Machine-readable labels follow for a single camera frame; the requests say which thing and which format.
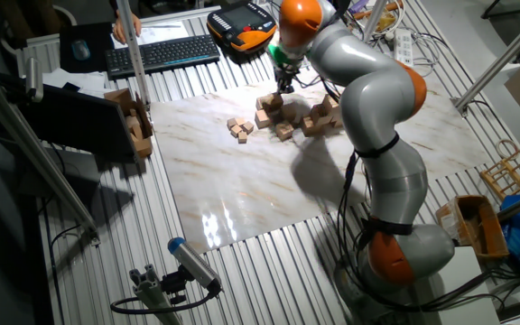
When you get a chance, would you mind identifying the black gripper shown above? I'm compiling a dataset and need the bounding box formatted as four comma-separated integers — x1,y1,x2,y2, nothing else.
275,62,300,96

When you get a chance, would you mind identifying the bare person hand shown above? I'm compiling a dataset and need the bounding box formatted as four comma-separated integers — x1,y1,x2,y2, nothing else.
111,7,143,45

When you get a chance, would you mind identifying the orange black teach pendant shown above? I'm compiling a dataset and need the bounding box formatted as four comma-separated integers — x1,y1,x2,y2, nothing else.
206,1,279,54

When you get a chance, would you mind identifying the black round spool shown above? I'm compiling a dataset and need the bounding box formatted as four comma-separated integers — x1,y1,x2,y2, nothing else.
321,0,354,22

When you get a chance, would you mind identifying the marble pattern mat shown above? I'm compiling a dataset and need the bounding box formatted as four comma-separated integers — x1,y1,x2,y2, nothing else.
149,71,494,255

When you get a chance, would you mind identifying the yellow packet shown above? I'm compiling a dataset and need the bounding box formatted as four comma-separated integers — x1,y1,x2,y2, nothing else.
375,11,396,33

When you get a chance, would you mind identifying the white power strip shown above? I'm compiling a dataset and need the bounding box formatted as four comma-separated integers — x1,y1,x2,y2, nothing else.
393,27,415,67

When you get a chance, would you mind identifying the black computer keyboard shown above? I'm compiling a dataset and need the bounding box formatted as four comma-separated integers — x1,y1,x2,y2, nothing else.
104,33,222,81

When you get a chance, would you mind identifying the white paper sheet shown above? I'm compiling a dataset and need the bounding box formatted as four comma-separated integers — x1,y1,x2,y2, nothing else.
110,21,190,50
42,67,107,98

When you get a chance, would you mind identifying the wooden stick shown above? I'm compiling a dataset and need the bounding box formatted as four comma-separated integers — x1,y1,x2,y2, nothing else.
353,0,404,20

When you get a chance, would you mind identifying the brown cardboard box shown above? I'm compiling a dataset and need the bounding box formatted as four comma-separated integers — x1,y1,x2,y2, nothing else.
103,87,154,160

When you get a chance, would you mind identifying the black mouse pad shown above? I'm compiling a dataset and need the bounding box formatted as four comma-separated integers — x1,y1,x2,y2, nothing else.
58,22,116,74

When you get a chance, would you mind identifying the grey computer mouse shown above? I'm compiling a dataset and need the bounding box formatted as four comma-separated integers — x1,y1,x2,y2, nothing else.
70,39,92,62

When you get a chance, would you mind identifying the black monitor screen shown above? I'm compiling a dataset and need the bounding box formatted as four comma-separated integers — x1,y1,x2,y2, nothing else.
14,82,138,164

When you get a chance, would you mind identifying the black chair base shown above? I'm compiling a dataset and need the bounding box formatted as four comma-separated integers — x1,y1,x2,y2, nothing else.
480,0,520,20

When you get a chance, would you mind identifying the wooden stick rack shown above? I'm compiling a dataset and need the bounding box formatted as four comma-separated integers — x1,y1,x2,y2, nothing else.
479,138,520,203

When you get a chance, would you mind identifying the short aluminium profile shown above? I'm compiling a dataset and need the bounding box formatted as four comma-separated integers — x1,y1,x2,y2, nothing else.
128,263,184,325

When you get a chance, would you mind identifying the orange brown tray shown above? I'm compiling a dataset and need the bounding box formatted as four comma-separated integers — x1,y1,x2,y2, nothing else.
435,193,510,262

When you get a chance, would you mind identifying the green wrist mount flange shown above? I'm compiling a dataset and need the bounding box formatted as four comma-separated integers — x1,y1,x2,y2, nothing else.
266,42,304,69

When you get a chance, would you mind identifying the black cable connector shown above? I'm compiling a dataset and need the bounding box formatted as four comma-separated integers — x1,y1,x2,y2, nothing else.
343,151,360,190

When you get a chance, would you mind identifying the aluminium frame post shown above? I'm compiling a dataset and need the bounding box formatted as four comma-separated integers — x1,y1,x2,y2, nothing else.
114,0,153,108
362,0,390,44
451,4,520,115

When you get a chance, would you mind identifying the grey camera blue cap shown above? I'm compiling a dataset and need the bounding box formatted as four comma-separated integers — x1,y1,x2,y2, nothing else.
166,236,223,293

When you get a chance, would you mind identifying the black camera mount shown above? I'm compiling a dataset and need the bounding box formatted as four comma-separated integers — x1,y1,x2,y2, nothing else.
159,265,190,306

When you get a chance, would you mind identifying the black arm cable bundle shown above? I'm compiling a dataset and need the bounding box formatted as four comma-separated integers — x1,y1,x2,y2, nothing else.
331,0,507,315

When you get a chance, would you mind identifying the grey depth camera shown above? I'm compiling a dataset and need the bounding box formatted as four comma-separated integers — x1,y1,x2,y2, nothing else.
23,56,45,104

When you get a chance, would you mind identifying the black camera cable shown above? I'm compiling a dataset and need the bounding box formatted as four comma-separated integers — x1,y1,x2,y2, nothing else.
109,282,221,316

